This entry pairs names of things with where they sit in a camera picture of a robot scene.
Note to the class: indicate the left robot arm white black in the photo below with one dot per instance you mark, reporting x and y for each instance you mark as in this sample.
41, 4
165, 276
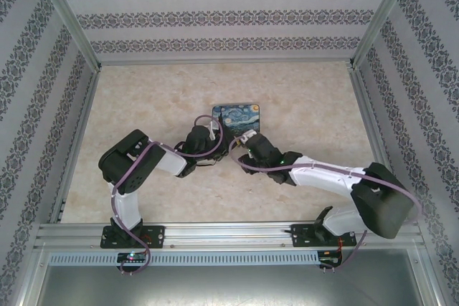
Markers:
123, 173

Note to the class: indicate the black base plate left arm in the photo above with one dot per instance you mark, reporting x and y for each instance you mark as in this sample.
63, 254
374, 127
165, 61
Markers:
154, 236

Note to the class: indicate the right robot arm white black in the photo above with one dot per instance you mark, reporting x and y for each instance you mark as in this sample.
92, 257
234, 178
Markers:
358, 191

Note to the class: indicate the black base plate right arm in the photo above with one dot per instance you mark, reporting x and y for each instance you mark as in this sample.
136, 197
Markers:
303, 236

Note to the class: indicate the starry night painting tile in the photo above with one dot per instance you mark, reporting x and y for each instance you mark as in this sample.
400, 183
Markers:
242, 118

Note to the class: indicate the grey sheet metal panel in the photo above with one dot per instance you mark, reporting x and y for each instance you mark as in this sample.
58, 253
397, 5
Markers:
233, 286

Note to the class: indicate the circuit board with green light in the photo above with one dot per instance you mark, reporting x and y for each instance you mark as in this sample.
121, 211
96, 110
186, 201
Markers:
133, 257

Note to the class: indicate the aluminium frame crossbar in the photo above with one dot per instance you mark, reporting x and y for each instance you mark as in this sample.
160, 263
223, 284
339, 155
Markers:
226, 62

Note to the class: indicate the aluminium mounting rail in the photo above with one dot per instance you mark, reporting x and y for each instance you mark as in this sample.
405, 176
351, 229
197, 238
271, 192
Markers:
229, 234

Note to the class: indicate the aluminium frame post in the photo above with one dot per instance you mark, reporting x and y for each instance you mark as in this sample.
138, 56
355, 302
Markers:
383, 12
68, 15

